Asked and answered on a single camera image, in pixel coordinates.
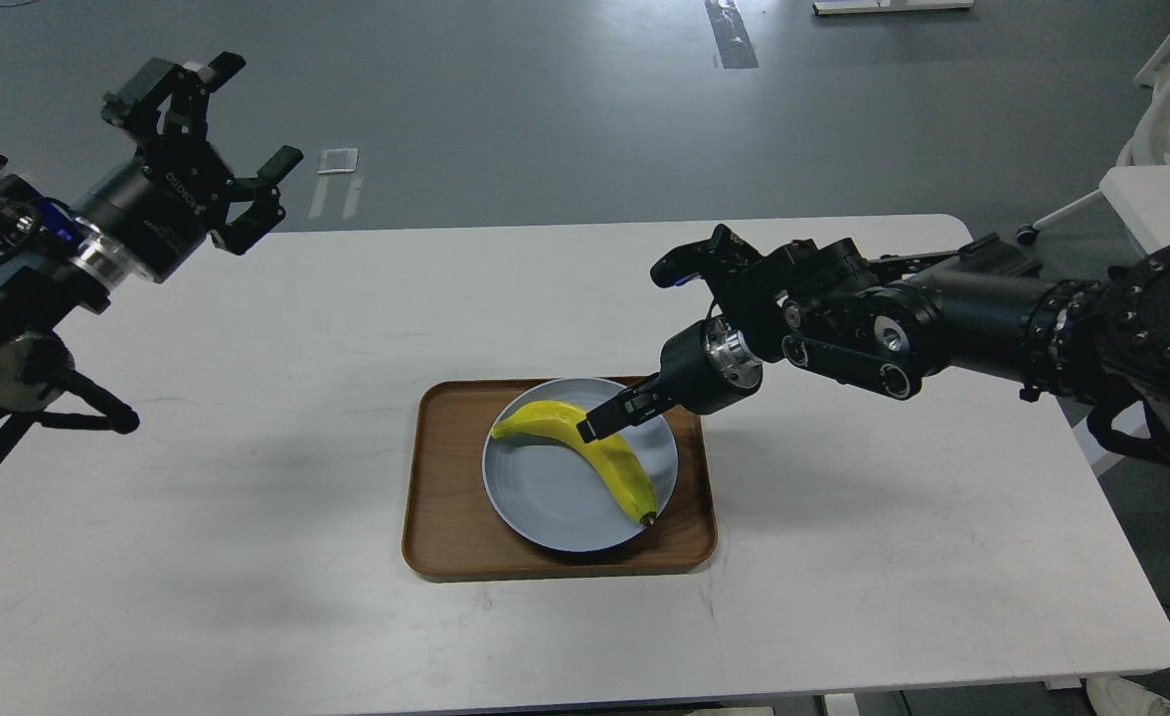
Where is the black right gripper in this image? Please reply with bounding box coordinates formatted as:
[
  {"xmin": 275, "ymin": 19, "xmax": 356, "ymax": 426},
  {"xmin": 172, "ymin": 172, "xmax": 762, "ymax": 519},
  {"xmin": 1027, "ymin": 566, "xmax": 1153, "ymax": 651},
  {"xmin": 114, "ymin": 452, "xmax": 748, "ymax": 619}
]
[{"xmin": 576, "ymin": 321, "xmax": 763, "ymax": 445}]

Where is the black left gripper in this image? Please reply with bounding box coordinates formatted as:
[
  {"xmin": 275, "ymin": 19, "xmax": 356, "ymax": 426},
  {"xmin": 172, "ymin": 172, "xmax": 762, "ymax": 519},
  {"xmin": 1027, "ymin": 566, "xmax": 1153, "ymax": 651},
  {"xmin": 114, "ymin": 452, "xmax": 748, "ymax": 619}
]
[{"xmin": 73, "ymin": 53, "xmax": 304, "ymax": 282}]

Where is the yellow banana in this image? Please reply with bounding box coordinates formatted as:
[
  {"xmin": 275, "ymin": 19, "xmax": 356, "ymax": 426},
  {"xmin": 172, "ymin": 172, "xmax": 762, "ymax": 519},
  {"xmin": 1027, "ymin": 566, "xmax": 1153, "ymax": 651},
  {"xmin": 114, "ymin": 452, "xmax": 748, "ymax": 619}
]
[{"xmin": 489, "ymin": 400, "xmax": 660, "ymax": 526}]

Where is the light blue plate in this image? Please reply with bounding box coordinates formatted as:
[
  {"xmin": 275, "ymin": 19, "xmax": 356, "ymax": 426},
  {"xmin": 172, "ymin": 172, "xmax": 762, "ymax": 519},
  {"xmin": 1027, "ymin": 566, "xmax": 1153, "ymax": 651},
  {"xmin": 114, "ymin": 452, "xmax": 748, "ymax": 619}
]
[{"xmin": 481, "ymin": 379, "xmax": 679, "ymax": 553}]

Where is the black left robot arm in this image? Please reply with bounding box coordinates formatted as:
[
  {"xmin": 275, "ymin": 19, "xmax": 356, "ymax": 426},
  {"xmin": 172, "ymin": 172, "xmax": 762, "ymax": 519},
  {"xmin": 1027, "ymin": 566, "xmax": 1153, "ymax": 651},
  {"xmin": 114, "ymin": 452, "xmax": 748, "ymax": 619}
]
[{"xmin": 0, "ymin": 53, "xmax": 303, "ymax": 463}]

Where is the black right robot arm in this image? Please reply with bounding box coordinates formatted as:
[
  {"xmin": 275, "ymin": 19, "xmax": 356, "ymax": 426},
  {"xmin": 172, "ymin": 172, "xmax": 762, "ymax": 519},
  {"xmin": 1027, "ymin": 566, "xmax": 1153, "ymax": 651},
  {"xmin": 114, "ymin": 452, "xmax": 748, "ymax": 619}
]
[{"xmin": 577, "ymin": 223, "xmax": 1170, "ymax": 464}]

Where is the brown wooden tray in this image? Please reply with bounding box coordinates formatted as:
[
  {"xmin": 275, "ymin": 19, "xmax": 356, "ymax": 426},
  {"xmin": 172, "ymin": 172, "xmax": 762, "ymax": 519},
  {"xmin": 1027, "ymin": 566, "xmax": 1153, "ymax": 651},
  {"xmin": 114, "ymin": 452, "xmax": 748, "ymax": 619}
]
[{"xmin": 402, "ymin": 379, "xmax": 718, "ymax": 581}]

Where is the white shoe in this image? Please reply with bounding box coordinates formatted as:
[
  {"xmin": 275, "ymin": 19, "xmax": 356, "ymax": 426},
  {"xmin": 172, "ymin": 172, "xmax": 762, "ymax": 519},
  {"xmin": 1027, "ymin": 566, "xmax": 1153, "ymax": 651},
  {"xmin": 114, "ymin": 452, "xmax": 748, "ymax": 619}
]
[{"xmin": 1085, "ymin": 679, "xmax": 1170, "ymax": 715}]

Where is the white side table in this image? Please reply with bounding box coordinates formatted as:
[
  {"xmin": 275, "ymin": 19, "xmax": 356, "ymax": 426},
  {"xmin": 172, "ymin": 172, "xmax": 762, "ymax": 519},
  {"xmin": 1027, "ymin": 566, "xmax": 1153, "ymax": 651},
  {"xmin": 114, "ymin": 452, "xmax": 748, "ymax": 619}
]
[{"xmin": 1097, "ymin": 166, "xmax": 1170, "ymax": 255}]

